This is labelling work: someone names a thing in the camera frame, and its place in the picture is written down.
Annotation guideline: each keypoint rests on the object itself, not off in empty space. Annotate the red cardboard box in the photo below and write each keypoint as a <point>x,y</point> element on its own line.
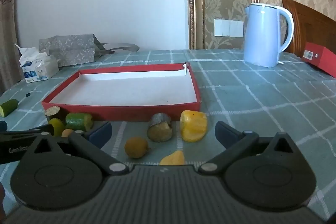
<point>321,58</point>

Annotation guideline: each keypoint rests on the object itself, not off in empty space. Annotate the wooden chair back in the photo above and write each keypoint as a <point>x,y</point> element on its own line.
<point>312,22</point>

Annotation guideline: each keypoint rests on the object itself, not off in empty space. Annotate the green checked tablecloth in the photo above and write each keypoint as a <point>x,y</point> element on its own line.
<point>262,108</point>

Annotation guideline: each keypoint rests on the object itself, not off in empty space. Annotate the large sugarcane piece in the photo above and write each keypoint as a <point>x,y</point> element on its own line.
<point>158,129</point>

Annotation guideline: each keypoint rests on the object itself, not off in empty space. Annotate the white wall switch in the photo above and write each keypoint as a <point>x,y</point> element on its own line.
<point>229,27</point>

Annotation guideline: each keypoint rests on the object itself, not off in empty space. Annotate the long yellow jackfruit piece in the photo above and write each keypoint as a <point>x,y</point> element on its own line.
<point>193,125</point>

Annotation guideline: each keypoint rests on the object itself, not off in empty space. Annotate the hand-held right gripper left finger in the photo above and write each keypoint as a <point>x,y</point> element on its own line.
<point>101,133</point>

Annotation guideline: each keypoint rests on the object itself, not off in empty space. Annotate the green cucumber piece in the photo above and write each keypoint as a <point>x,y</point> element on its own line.
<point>9,107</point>
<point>78,121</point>

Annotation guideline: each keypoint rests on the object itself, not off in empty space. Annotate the patterned beige curtain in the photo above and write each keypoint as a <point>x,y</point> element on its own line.
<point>6,29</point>

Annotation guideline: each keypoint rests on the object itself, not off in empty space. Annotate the brown longan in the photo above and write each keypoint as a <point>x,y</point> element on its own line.
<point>67,133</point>
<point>135,148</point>

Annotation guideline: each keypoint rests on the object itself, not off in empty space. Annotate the small dark sugarcane piece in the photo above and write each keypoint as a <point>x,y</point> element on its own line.
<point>52,110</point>

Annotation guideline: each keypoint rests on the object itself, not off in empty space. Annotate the short yellow jackfruit piece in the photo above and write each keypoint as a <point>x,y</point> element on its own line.
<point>173,159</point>

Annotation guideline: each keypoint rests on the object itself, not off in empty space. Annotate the light blue electric kettle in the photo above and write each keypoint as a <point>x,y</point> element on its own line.
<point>262,35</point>

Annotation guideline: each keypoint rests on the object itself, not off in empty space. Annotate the grey patterned gift bag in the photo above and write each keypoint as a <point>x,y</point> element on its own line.
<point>71,49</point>

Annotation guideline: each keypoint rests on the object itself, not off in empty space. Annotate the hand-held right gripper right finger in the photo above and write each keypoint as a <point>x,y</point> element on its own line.
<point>225,133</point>

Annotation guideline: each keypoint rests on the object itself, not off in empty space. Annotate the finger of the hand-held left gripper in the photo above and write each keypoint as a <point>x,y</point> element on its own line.
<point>39,130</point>
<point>2,126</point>

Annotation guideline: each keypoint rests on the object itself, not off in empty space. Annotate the white tissue pack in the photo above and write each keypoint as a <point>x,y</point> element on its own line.
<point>38,66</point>

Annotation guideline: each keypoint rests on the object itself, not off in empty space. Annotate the green lime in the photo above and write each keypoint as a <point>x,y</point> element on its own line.
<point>56,125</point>

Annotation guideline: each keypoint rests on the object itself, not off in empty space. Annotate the red cardboard box tray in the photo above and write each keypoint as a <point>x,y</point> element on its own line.
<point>126,92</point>

